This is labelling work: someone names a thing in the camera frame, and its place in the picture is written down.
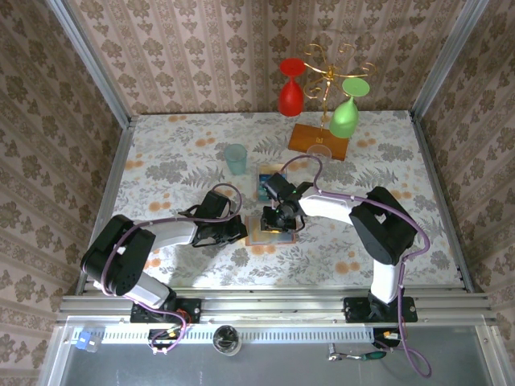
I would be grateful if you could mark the gold credit card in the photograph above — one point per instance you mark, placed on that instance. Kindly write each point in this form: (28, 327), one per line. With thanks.
(256, 235)

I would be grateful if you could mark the dark blue credit card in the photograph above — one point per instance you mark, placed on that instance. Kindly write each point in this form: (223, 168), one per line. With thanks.
(261, 177)

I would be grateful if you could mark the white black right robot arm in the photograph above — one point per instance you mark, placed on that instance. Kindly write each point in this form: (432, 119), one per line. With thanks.
(326, 207)

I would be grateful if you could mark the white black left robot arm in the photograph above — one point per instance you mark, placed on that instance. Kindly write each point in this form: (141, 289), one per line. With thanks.
(173, 233)

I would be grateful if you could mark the teal plastic cup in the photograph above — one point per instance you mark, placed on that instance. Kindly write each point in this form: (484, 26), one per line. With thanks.
(235, 161)

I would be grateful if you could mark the clear plastic cup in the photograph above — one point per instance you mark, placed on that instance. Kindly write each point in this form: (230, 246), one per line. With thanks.
(320, 152)

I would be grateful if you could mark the floral tablecloth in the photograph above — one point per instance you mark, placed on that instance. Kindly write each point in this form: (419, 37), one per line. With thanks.
(181, 132)

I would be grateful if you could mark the green plastic wine glass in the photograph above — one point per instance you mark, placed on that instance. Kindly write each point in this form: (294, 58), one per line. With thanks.
(344, 118)

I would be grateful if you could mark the red plastic wine glass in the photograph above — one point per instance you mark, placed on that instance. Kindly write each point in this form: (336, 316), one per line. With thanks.
(290, 98)

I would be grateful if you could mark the silver ratchet wrench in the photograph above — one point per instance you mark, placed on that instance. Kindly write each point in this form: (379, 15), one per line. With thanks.
(334, 356)

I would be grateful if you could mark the grey metal shelf panel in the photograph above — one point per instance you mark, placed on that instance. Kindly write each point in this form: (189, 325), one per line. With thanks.
(281, 370)

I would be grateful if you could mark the blue and white adapter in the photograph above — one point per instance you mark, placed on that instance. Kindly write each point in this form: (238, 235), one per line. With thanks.
(82, 341)

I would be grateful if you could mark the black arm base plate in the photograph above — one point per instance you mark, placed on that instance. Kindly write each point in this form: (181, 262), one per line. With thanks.
(354, 309)
(193, 309)

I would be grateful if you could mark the aluminium table side rail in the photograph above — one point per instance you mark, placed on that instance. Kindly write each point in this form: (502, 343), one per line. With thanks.
(118, 161)
(436, 181)

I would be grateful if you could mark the aluminium frame post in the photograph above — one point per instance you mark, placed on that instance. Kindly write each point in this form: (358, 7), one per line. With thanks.
(91, 60)
(448, 60)

